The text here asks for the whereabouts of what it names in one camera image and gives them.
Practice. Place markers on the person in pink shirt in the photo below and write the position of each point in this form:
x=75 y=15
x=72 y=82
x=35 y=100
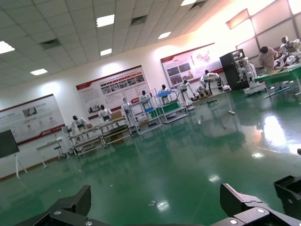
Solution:
x=266 y=57

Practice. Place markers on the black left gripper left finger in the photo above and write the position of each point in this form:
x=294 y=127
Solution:
x=68 y=209

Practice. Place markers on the rectangular ceiling light panel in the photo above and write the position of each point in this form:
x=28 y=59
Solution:
x=105 y=20
x=38 y=72
x=105 y=52
x=164 y=35
x=5 y=47
x=188 y=2

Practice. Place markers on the red-framed map poster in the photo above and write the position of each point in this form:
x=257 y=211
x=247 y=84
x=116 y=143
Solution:
x=183 y=68

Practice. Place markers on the red-framed photo grid poster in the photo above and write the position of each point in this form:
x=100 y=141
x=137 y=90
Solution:
x=113 y=87

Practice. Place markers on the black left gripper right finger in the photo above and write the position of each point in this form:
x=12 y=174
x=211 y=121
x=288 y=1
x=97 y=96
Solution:
x=247 y=209

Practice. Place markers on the dark ceiling vent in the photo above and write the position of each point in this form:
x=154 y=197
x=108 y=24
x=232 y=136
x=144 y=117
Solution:
x=198 y=4
x=49 y=44
x=139 y=20

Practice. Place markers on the black equipment cabinet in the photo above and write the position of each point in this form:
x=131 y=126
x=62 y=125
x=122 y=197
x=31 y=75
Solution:
x=229 y=70

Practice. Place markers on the white rack with green mat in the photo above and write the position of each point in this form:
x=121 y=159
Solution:
x=171 y=109

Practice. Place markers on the black stool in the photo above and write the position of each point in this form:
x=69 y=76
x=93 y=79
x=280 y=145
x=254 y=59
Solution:
x=58 y=148

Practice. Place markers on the black slotted plastic container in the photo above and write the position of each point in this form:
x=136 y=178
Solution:
x=289 y=190

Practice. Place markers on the beige open window panel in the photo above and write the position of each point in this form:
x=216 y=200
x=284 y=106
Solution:
x=237 y=20

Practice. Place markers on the white tube frame rack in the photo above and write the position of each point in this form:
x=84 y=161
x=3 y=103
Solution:
x=148 y=109

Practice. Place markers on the white wheeled humanoid robot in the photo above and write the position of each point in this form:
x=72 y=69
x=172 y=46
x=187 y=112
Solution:
x=247 y=68

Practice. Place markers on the black screen on white stand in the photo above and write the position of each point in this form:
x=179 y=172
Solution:
x=8 y=143

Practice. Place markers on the red-framed icon poster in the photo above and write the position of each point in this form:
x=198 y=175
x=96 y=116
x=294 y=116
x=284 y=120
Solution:
x=35 y=117

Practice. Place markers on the green-topped work table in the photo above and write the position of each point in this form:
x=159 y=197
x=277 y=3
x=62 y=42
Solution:
x=277 y=76

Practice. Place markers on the white folding table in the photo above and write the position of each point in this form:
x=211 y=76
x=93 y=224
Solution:
x=50 y=142

